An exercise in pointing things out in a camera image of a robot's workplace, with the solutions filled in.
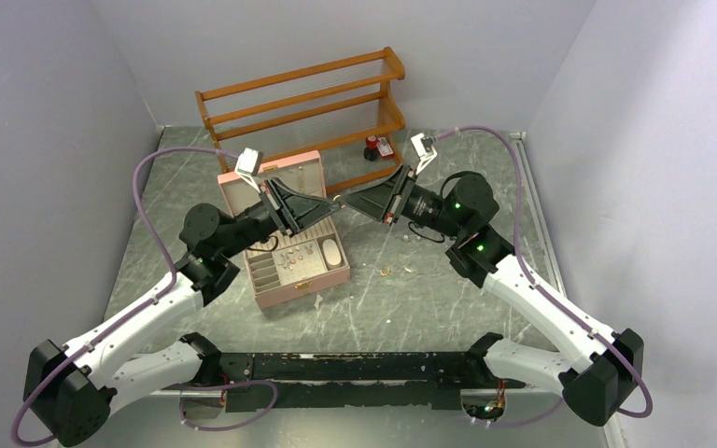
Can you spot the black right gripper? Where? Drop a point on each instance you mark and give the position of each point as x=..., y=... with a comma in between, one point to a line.
x=378, y=201

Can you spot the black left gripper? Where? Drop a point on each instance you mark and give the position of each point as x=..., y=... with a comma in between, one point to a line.
x=290, y=210

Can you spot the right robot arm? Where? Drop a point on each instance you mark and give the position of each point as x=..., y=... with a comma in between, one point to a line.
x=481, y=255

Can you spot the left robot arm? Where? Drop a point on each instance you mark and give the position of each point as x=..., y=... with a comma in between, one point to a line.
x=73, y=388

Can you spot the pink jewelry box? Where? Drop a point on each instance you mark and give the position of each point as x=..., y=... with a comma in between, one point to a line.
x=289, y=267

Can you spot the red black stamp on shelf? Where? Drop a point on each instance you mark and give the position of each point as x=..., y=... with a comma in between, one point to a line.
x=370, y=152

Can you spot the red white small box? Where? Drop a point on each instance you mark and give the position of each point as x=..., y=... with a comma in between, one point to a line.
x=384, y=149

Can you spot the cream watch pillow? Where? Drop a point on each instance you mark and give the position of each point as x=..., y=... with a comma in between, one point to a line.
x=332, y=254

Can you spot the wooden shelf rack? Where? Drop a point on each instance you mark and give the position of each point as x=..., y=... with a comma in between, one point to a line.
x=327, y=106

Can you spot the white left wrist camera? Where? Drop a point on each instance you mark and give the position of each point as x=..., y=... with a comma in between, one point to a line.
x=248, y=165

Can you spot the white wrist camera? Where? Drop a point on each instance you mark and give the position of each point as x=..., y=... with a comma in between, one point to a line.
x=248, y=165
x=424, y=150

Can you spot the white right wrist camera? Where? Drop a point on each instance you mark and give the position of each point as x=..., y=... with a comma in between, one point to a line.
x=424, y=150

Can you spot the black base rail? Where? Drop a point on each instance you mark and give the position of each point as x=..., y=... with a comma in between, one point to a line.
x=472, y=381

